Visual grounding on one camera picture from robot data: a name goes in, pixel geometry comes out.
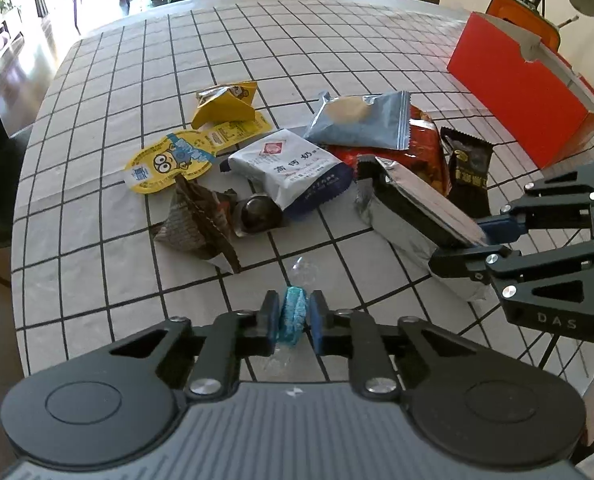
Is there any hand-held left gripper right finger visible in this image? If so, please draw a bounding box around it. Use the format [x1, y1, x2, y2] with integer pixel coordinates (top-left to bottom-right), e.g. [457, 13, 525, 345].
[309, 291, 478, 400]

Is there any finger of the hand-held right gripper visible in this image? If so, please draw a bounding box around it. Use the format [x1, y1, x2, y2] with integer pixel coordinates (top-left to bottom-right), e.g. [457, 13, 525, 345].
[429, 236, 594, 287]
[479, 156, 594, 241]

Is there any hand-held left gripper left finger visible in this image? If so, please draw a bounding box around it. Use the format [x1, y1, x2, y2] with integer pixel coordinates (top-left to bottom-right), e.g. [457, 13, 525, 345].
[108, 290, 282, 401]

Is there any blue candy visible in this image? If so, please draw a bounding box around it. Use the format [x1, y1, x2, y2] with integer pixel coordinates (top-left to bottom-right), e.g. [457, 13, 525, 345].
[272, 256, 320, 361]

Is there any dark brown snack packet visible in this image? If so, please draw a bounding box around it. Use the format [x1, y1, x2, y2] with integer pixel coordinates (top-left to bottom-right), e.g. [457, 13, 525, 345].
[439, 126, 494, 218]

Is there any silver foil snack packet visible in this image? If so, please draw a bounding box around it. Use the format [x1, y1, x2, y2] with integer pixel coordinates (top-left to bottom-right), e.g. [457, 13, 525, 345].
[354, 155, 492, 302]

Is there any red snack bag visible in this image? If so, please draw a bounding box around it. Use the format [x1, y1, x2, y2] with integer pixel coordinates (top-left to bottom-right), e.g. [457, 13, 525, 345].
[327, 105, 452, 198]

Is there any red cardboard box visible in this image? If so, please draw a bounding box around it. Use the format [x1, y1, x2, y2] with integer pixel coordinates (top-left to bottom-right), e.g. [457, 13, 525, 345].
[447, 11, 594, 170]

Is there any brown triangular snack packet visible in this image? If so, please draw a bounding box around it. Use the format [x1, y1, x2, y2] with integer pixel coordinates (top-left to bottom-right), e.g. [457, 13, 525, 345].
[152, 175, 242, 275]

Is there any dark round wrapped chocolate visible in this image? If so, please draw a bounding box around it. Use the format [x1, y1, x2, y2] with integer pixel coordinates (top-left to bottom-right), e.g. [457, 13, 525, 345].
[233, 193, 285, 237]

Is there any white and blue snack packet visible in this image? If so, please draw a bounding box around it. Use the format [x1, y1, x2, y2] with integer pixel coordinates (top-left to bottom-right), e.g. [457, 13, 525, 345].
[220, 128, 355, 218]

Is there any light blue biscuit packet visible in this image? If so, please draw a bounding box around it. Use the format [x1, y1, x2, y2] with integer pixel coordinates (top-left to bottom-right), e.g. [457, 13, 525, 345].
[303, 90, 412, 152]

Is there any yellow cartoon snack packet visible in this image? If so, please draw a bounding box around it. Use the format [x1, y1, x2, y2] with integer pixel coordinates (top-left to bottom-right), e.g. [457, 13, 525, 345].
[123, 111, 272, 196]

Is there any orange chair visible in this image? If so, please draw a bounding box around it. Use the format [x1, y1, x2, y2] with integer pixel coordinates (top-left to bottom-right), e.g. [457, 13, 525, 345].
[485, 0, 562, 52]

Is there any yellow pyramid snack packet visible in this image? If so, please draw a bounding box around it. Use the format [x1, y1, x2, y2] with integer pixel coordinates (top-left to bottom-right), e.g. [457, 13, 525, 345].
[191, 81, 258, 128]

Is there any white checked tablecloth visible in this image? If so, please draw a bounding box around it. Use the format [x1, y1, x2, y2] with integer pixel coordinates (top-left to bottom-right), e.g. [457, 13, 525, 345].
[11, 0, 594, 401]

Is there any dark wooden chair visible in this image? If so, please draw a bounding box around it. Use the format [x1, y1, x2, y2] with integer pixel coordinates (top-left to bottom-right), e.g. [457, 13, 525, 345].
[0, 127, 34, 286]

